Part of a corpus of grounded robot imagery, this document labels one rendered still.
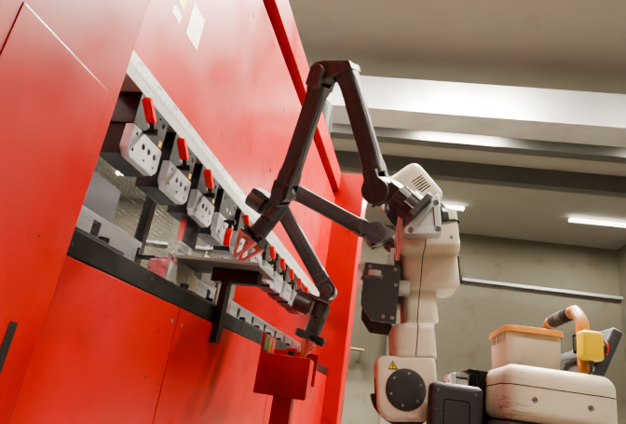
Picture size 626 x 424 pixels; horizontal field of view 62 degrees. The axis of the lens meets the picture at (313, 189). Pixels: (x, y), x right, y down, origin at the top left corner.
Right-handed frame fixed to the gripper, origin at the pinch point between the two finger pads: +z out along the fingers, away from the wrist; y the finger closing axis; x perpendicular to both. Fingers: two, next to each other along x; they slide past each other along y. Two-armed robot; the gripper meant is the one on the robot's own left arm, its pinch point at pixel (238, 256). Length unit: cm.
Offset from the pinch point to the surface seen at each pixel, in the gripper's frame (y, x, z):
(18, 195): 98, 16, 13
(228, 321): -10.5, 6.6, 17.2
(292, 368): -16.0, 30.1, 16.0
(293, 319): -214, -34, 3
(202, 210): 4.2, -17.9, -4.5
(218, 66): 17, -41, -43
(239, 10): 11, -54, -67
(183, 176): 21.7, -19.6, -7.5
